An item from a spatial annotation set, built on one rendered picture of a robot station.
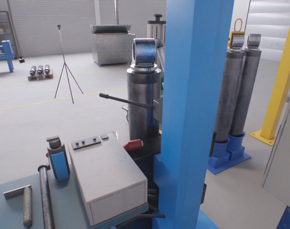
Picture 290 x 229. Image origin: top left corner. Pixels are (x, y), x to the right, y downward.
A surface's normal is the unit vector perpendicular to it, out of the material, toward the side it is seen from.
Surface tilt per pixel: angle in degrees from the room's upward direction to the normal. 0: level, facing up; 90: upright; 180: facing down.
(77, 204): 0
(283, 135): 90
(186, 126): 90
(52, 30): 90
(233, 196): 0
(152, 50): 76
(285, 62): 90
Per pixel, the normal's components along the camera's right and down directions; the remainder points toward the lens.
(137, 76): -0.32, 0.40
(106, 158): 0.00, -0.91
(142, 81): -0.06, 0.42
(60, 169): 0.48, 0.37
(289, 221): -0.88, 0.20
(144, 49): 0.16, 0.09
